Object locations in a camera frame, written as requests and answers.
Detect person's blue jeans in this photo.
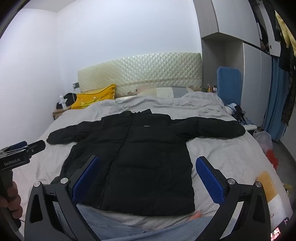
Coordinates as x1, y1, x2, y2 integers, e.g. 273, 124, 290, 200
53, 202, 218, 241

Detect blue curtain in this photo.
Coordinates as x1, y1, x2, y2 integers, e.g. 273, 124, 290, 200
264, 57, 289, 142

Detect black bag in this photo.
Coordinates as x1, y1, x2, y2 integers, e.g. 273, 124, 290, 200
56, 93, 80, 109

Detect yellow white blanket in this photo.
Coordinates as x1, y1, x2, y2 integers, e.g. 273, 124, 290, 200
255, 171, 293, 230

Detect grey white patchwork pillow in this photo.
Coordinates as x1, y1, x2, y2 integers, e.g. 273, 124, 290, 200
136, 86, 197, 99

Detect person's left hand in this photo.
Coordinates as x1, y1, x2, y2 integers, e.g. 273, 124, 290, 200
0, 181, 23, 222

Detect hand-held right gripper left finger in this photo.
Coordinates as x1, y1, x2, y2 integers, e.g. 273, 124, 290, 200
24, 155, 101, 241

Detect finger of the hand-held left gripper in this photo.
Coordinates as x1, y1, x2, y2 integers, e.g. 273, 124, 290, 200
25, 140, 46, 155
1, 141, 28, 153

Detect yellow hanging garment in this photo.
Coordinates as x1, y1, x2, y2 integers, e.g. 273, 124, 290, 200
275, 10, 296, 56

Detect yellow pillow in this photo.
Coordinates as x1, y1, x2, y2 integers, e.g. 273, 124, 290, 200
71, 84, 116, 110

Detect device with red screen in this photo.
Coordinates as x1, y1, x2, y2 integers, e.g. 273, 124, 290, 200
270, 218, 290, 241

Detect bed with textured pale sheet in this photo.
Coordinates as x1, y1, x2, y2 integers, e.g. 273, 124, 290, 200
14, 93, 293, 241

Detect black puffer jacket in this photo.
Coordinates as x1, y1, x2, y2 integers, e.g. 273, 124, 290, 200
46, 109, 246, 216

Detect cream quilted headboard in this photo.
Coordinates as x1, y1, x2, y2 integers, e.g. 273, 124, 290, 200
77, 52, 203, 98

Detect white wardrobe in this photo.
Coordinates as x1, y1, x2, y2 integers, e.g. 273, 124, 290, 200
193, 0, 281, 139

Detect grey crumpled duvet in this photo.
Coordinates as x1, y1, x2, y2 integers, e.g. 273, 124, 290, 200
89, 91, 226, 122

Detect wooden nightstand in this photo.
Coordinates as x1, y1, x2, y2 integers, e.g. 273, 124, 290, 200
52, 109, 72, 120

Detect blue chair back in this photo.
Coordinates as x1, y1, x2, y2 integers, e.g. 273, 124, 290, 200
216, 66, 242, 107

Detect white plastic bag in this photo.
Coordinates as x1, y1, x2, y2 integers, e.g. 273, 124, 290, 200
254, 131, 273, 153

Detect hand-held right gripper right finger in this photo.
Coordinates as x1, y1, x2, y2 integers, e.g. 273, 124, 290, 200
195, 156, 271, 241

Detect black gadget with cables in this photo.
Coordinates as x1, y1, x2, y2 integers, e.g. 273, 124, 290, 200
228, 104, 247, 123

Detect dark hanging clothes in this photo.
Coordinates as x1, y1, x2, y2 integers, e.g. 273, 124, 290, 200
279, 39, 296, 127

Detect red bag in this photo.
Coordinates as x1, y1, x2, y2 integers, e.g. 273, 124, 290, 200
266, 149, 279, 169

